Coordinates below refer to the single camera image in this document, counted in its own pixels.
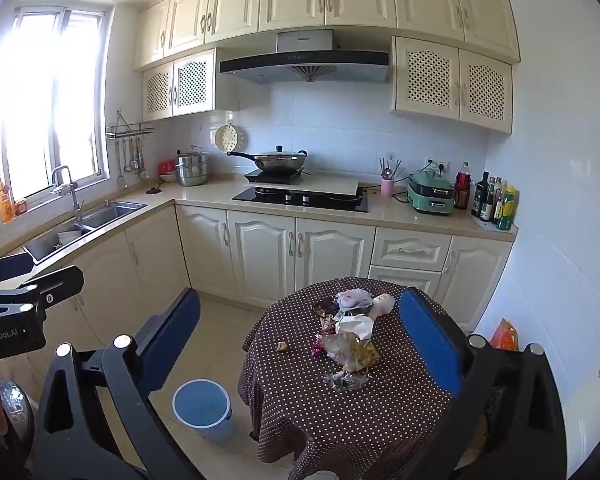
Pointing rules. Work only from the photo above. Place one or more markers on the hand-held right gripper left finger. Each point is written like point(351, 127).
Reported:
point(172, 340)

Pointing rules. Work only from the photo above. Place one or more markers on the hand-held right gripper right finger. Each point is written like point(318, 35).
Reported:
point(430, 342)

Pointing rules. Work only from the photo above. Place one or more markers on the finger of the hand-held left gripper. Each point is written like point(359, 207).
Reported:
point(5, 267)
point(60, 285)

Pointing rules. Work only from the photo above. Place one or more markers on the blue round bin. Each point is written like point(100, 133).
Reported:
point(202, 405)

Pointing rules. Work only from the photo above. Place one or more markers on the beige crumpled paper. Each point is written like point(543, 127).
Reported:
point(384, 304)

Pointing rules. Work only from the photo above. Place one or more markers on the orange plastic bottle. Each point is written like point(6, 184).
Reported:
point(6, 205)

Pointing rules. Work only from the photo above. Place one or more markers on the yellow printed wrapper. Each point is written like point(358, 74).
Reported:
point(367, 356)

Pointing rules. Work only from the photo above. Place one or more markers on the orange plastic bag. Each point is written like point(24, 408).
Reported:
point(505, 335)

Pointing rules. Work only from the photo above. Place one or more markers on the white crumpled tissue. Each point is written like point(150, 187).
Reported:
point(355, 324)

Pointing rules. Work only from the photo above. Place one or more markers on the metal sink faucet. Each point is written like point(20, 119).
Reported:
point(75, 200)

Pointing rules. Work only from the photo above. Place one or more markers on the clear crumpled plastic bag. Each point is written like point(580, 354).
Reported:
point(342, 349)

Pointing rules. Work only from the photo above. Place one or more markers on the stainless steel sink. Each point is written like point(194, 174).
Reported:
point(110, 212)

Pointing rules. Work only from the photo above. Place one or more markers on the pink plastic bag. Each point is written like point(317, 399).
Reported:
point(352, 300)

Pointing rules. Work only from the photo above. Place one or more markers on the small clear wrapper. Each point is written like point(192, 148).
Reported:
point(347, 381)

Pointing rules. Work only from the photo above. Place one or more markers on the cream cabinet drawer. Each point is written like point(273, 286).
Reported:
point(412, 250)

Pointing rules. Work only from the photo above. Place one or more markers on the dark snack packet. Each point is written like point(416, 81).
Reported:
point(326, 306)

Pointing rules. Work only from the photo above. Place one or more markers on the purple candy wrapper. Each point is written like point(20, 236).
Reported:
point(316, 350)

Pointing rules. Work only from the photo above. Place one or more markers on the cream base cabinets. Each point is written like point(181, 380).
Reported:
point(260, 255)

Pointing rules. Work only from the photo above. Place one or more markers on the brown dotted tablecloth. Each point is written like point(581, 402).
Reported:
point(290, 400)

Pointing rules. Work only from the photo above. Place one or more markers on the black pot lid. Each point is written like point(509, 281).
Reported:
point(154, 190)

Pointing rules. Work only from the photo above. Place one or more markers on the beige kitchen countertop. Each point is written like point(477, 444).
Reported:
point(205, 197)

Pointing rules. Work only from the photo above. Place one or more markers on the hanging metal ladle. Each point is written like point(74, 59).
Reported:
point(142, 160)
point(134, 157)

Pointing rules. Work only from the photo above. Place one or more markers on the green electric grill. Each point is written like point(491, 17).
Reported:
point(430, 195)

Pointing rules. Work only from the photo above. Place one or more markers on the dark glass bottle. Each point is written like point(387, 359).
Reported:
point(489, 205)
point(481, 197)

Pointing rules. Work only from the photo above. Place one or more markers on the yellow green plastic bottle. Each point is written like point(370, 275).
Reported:
point(508, 212)

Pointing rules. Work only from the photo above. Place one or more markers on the yellow label bottle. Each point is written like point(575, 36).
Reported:
point(500, 205)

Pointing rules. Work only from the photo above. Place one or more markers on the red dark sauce bottle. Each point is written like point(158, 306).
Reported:
point(462, 187)

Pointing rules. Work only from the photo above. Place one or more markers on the black glass gas stove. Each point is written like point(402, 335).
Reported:
point(350, 205)

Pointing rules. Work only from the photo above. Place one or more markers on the red container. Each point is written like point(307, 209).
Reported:
point(167, 166)

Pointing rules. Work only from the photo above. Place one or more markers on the pink utensil holder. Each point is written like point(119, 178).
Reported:
point(387, 187)

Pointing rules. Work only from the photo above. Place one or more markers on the kitchen window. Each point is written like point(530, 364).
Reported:
point(40, 110)

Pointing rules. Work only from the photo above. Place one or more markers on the stainless steel steamer pot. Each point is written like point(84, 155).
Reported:
point(192, 170)

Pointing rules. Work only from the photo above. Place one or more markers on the bundle of chopsticks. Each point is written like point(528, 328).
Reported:
point(390, 167)

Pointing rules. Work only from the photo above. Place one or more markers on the black induction cooker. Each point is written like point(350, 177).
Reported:
point(275, 177)

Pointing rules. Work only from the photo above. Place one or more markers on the black wok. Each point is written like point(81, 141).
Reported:
point(280, 165)

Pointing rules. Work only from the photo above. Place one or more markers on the yellow round colander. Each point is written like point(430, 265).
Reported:
point(230, 139)

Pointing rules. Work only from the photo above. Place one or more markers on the glass wok lid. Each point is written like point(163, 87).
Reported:
point(280, 153)

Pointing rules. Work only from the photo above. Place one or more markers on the narrow cream lattice cabinet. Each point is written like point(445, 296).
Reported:
point(192, 82)

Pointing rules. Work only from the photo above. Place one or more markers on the wide cream lattice cabinet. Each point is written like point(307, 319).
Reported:
point(430, 80)

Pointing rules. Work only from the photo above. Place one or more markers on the silver black range hood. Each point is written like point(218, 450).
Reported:
point(305, 62)

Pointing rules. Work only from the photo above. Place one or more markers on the metal wall utensil rack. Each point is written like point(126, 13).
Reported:
point(130, 130)

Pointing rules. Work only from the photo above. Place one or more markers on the white wall outlet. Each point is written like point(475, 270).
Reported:
point(440, 164)

